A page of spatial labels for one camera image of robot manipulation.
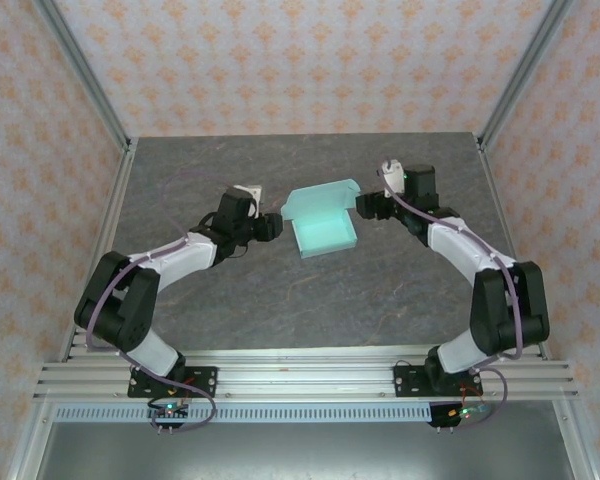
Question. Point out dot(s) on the teal and white paper box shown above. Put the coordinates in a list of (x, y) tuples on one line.
[(322, 235)]

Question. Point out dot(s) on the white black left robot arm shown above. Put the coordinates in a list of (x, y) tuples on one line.
[(125, 310)]

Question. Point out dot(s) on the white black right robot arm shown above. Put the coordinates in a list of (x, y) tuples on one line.
[(500, 310)]

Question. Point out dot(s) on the controller board with lights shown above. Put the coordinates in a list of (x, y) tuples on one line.
[(460, 414), (169, 411)]

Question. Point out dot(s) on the grey metal shelf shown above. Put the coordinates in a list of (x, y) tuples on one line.
[(300, 452)]

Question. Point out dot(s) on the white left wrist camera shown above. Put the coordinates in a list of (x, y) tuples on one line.
[(252, 197)]

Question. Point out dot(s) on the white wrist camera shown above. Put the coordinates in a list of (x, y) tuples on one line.
[(392, 177), (252, 197)]

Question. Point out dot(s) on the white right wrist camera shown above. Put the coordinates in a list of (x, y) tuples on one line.
[(392, 177)]

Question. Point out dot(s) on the aluminium table side rail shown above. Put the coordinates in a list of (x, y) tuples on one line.
[(500, 210), (102, 240)]

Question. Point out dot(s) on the aluminium rail beam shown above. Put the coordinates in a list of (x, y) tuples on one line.
[(305, 375)]

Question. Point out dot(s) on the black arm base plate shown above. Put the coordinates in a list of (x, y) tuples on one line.
[(407, 381), (200, 381)]

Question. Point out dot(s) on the aluminium frame post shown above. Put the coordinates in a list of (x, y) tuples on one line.
[(522, 70), (82, 70)]

